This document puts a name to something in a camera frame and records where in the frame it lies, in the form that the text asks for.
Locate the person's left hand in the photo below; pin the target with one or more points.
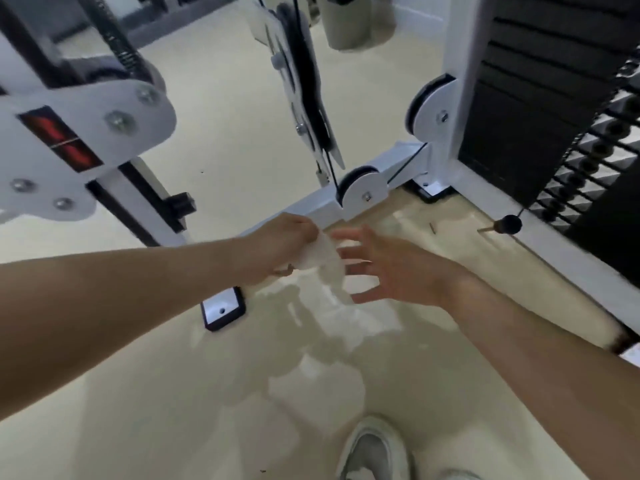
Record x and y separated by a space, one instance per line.
280 249

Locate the person's right hand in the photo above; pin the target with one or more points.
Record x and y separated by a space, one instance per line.
400 269

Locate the white cleaning wipe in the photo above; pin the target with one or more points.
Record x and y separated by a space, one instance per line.
325 259

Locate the white gym machine frame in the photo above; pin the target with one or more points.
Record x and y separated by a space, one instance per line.
70 134

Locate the person's right forearm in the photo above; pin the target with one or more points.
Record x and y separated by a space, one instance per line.
560 374

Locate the person's left forearm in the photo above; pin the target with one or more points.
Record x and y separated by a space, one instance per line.
115 314

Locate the person's left sneaker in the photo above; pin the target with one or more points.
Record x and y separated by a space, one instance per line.
372 452

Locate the person's sneaker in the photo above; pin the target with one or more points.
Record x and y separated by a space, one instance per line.
460 475
372 452

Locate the person's right sneaker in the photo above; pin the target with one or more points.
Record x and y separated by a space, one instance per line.
460 475

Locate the black weight stack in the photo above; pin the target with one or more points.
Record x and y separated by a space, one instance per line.
550 94

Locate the trash bin with black bag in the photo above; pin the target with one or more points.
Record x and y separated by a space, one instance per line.
350 19

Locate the black metal rack frame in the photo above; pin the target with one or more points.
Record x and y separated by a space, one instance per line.
165 19

